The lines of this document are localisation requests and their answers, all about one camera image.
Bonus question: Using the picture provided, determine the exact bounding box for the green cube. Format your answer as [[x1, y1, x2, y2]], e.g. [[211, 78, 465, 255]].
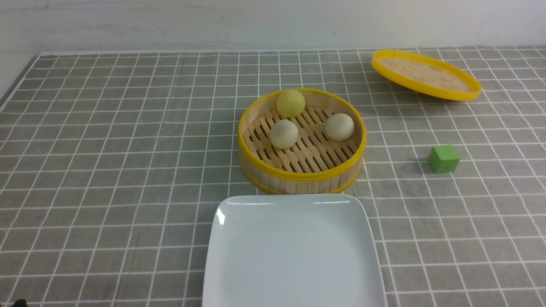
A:
[[428, 145, 460, 174]]

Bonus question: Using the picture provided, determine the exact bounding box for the yellow-rimmed bamboo steamer lid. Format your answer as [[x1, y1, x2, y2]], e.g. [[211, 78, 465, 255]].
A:
[[371, 50, 483, 101]]

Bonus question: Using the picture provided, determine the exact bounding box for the white steamed bun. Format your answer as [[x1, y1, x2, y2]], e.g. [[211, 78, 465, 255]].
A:
[[323, 113, 355, 142], [269, 120, 299, 150]]

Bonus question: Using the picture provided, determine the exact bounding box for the yellow steamed bun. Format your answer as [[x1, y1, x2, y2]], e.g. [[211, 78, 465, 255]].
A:
[[276, 89, 306, 117]]

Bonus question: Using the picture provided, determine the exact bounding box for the yellow-rimmed bamboo steamer basket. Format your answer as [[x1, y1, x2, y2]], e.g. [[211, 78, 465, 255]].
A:
[[237, 89, 367, 194]]

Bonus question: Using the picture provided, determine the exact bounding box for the white square plate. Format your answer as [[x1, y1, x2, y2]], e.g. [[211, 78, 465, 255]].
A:
[[202, 194, 387, 307]]

